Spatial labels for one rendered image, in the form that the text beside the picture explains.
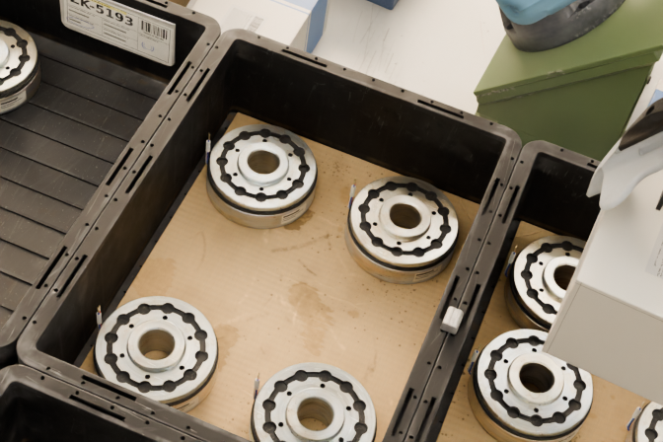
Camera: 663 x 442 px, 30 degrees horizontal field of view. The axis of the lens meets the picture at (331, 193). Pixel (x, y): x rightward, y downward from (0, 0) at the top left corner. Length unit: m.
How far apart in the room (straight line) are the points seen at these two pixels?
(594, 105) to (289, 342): 0.44
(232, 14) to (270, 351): 0.45
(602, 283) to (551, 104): 0.58
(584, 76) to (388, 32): 0.31
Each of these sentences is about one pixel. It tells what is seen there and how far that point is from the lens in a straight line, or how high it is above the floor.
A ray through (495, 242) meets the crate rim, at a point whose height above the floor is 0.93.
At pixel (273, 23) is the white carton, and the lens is 1.39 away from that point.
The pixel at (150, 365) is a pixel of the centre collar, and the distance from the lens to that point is 1.03.
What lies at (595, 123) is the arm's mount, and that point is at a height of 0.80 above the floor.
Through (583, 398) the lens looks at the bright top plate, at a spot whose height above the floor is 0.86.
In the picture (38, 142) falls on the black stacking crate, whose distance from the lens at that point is 1.22.
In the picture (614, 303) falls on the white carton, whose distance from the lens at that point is 0.80.
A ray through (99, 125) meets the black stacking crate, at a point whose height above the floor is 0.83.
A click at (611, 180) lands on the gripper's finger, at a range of 0.83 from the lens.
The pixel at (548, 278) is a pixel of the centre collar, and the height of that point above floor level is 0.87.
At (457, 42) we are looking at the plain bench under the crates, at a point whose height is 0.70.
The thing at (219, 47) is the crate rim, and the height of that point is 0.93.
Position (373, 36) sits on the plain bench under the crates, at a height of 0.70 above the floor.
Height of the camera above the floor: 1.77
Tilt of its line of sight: 52 degrees down
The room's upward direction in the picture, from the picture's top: 10 degrees clockwise
